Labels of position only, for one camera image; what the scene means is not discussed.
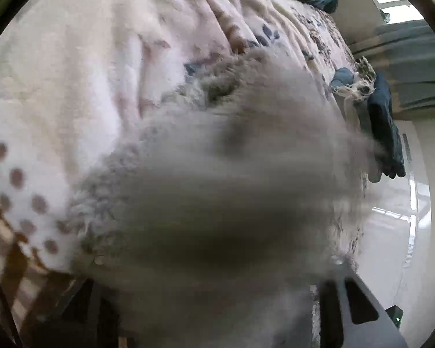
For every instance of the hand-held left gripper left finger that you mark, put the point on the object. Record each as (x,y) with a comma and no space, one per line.
(76,308)

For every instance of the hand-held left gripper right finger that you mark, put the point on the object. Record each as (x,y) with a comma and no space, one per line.
(351,319)

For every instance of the grey fluffy blanket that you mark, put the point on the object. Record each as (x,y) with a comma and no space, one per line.
(221,188)

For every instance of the red checked cloth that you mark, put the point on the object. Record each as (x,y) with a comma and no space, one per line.
(7,261)

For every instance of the white polka dot blanket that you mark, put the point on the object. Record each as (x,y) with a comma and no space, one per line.
(40,145)

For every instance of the leopard print cloth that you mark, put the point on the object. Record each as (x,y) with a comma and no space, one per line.
(364,76)

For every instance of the grey curtain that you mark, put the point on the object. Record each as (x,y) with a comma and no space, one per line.
(413,65)

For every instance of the floral fleece blanket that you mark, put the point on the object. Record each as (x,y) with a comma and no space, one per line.
(217,14)

